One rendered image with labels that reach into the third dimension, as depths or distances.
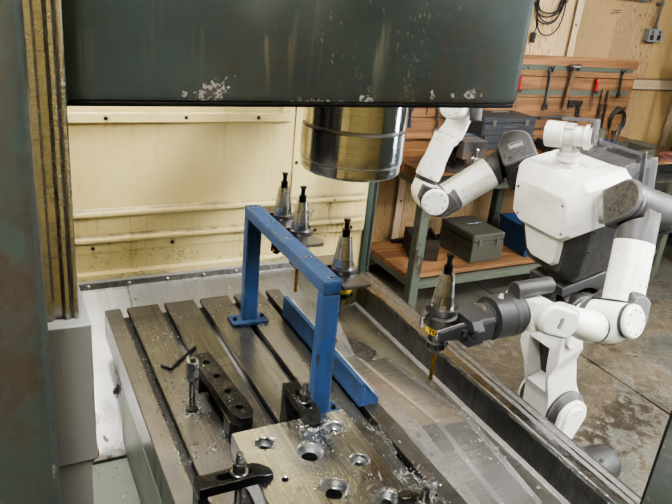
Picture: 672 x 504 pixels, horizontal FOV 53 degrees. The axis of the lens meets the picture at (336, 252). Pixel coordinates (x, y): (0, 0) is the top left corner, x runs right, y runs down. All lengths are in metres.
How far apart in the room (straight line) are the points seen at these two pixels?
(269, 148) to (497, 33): 1.23
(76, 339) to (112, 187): 1.29
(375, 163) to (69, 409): 0.52
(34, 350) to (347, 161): 0.53
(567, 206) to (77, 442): 1.27
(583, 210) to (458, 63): 0.84
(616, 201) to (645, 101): 4.06
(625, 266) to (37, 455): 1.30
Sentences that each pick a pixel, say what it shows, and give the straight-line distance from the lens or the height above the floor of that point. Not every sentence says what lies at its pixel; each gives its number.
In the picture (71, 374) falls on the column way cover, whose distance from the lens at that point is 0.78.
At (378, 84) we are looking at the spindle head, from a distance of 0.91.
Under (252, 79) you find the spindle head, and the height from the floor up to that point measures 1.65.
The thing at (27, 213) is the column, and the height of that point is 1.58.
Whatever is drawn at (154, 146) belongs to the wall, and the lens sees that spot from 2.01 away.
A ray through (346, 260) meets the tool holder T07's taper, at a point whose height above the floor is 1.24.
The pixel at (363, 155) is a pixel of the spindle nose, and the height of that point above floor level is 1.54.
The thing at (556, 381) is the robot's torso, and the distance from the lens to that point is 2.10.
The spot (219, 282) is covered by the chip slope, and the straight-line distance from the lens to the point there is 2.18.
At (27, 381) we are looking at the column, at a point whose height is 1.43.
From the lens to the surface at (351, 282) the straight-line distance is 1.34.
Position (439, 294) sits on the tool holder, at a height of 1.25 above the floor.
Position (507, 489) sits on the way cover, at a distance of 1.69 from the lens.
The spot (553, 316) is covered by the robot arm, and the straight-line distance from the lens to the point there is 1.40.
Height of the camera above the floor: 1.78
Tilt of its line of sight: 22 degrees down
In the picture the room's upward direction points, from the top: 6 degrees clockwise
